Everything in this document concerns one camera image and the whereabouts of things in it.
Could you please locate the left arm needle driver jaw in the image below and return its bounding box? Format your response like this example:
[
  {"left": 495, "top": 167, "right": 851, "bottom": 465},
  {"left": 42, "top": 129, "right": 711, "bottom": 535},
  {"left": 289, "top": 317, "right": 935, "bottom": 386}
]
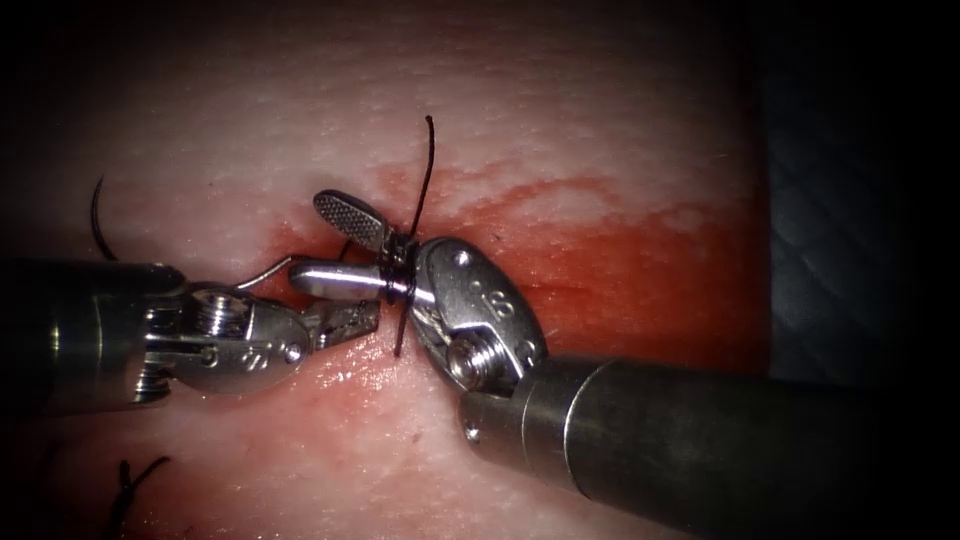
[{"left": 302, "top": 299, "right": 382, "bottom": 353}]

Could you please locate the right arm needle driver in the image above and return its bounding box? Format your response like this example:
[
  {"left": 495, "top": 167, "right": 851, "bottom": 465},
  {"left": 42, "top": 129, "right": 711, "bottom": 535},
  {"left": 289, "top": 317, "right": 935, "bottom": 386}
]
[{"left": 408, "top": 236, "right": 550, "bottom": 397}]

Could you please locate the right arm needle driver jaw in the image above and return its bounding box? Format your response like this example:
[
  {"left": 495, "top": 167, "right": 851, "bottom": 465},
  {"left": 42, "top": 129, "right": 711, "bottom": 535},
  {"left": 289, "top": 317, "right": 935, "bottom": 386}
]
[
  {"left": 287, "top": 259, "right": 415, "bottom": 303},
  {"left": 312, "top": 188, "right": 397, "bottom": 254}
]

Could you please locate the left arm needle driver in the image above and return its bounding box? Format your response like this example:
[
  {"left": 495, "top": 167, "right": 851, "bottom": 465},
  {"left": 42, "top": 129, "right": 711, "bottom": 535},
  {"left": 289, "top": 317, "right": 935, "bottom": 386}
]
[{"left": 134, "top": 281, "right": 313, "bottom": 397}]

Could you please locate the curved steel needle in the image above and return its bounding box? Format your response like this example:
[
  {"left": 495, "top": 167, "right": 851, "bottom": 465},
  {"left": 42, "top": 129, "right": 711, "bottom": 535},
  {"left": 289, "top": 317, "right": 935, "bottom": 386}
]
[{"left": 233, "top": 254, "right": 298, "bottom": 292}]

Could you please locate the black thread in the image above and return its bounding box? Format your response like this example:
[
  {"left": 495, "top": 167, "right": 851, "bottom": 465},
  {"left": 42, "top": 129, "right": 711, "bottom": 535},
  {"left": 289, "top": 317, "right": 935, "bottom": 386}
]
[{"left": 89, "top": 114, "right": 438, "bottom": 359}]

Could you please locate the black stitching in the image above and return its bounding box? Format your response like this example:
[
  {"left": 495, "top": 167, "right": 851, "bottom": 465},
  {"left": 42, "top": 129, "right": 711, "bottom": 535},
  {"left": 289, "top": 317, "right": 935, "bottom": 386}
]
[{"left": 104, "top": 455, "right": 172, "bottom": 540}]

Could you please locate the tissue pad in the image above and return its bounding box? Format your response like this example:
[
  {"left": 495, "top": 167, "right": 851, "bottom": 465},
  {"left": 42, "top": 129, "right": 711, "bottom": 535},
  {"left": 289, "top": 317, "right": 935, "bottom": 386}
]
[{"left": 0, "top": 0, "right": 772, "bottom": 540}]

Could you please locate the dark grid mat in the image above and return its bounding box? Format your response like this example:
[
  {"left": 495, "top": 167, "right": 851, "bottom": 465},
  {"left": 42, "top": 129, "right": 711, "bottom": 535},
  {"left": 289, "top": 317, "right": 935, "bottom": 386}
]
[{"left": 764, "top": 44, "right": 960, "bottom": 391}]

